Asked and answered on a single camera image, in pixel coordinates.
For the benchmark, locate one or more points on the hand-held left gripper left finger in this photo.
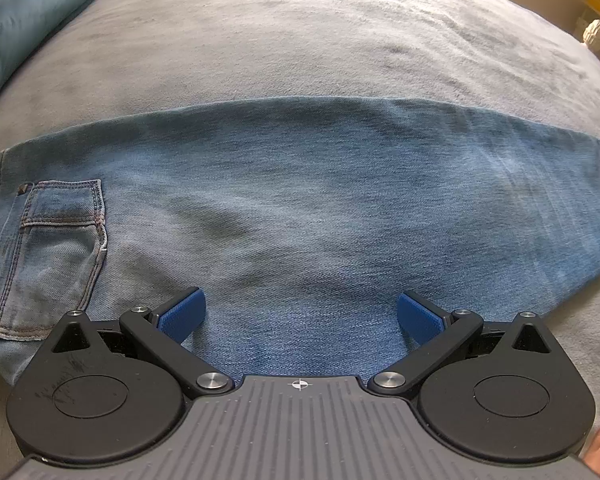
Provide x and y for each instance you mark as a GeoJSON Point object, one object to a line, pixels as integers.
{"type": "Point", "coordinates": [182, 315]}

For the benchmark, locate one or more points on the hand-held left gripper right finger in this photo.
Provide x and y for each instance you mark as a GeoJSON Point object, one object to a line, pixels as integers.
{"type": "Point", "coordinates": [420, 317]}

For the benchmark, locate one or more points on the teal blue duvet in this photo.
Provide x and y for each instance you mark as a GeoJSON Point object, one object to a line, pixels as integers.
{"type": "Point", "coordinates": [25, 15]}

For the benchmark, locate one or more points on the light blue jeans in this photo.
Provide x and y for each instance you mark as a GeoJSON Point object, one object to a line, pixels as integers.
{"type": "Point", "coordinates": [305, 200]}

